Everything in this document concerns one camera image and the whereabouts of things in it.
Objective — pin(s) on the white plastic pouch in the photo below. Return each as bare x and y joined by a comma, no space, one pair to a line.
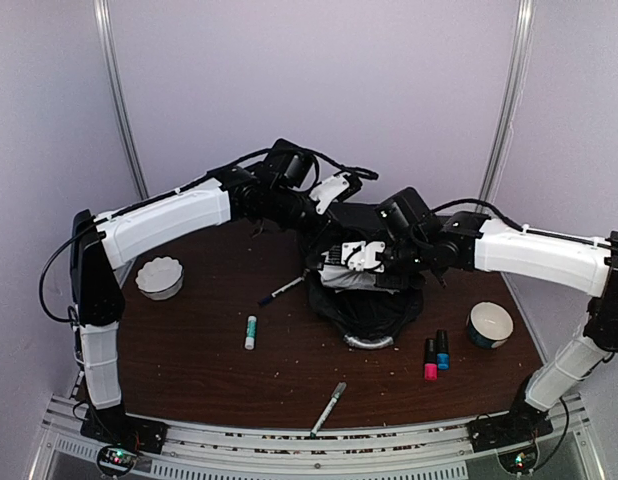
342,278

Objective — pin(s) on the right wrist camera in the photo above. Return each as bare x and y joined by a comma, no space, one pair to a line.
406,213

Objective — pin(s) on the right aluminium corner post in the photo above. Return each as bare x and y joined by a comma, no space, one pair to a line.
513,92

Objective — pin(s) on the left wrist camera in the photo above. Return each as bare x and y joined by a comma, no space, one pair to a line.
287,165

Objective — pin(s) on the blue capped black highlighter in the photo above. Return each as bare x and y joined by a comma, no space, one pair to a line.
442,350

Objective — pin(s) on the thin green white pen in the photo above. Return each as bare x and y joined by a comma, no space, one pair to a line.
334,398

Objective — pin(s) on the black student backpack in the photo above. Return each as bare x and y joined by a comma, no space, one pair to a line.
365,319

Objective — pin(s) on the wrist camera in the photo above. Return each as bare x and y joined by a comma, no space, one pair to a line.
287,165
406,213

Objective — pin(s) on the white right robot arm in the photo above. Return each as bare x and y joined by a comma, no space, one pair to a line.
570,279

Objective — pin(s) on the pink capped black highlighter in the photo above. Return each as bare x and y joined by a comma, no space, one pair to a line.
430,372

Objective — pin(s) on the small black pen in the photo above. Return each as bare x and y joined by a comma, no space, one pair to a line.
280,291

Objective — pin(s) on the blue white ceramic bowl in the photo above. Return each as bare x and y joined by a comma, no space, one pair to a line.
489,325

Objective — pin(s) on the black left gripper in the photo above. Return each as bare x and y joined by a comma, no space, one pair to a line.
321,233

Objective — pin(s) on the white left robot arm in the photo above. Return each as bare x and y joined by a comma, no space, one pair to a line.
103,244

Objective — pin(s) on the aluminium corner post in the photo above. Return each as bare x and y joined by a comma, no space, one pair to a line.
513,92
106,35

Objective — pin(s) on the left aluminium corner post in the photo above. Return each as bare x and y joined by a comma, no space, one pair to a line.
106,35

